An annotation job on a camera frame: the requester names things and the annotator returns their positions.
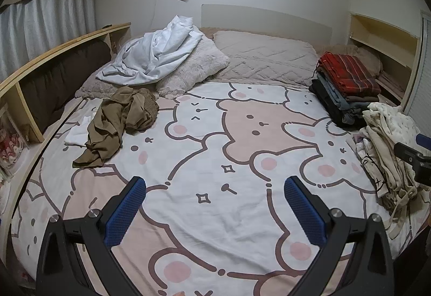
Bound brown cushion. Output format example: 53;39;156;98
22;40;113;130

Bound stack of dark folded clothes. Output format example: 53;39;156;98
317;51;382;98

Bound white crumpled garment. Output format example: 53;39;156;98
96;15;204;85

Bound small white cloth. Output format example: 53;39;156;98
64;115;93;147

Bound folded black garment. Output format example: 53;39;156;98
310;78;369;130

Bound cream wall shelf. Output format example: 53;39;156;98
347;11;425;108

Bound olive brown pants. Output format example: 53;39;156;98
72;86;159;168

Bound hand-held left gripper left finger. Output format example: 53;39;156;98
35;176;147;296

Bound wooden bedside shelf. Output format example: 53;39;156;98
0;22;132;145

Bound large fluffy beige pillow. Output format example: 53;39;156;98
155;36;230;99

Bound quilted beige pillow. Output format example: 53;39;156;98
205;30;319;89

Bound folded blue jeans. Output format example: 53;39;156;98
317;72;371;111

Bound printed bear bedsheet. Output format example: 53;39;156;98
10;80;428;296

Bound beige fluffy blanket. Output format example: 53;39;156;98
317;44;383;79

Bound pile of cream clothes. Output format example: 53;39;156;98
352;102;423;239

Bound small fluffy beige pillow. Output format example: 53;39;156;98
75;38;135;99

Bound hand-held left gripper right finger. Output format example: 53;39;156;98
284;175;395;296

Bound white pleated curtain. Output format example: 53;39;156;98
0;0;98;64

